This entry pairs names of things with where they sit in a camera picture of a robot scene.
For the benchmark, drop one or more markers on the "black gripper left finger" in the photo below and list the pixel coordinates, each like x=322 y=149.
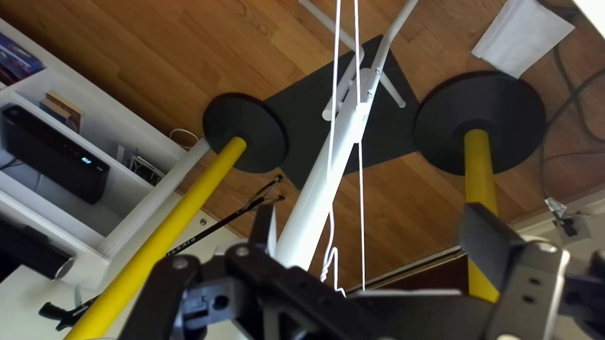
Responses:
x=182 y=296

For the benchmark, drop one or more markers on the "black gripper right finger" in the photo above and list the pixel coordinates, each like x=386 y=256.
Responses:
x=528 y=275

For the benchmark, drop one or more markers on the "white bookshelf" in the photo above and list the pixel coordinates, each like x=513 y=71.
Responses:
x=78 y=239

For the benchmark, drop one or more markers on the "black box on shelf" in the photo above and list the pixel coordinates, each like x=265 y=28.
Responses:
x=52 y=153

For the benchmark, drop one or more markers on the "white paper sheet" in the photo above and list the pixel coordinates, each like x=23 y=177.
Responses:
x=522 y=32

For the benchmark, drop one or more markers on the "white coat rack pole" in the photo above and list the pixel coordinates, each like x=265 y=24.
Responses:
x=347 y=111

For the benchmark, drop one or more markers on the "yellow stanchion post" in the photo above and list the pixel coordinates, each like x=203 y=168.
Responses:
x=479 y=124
x=243 y=130

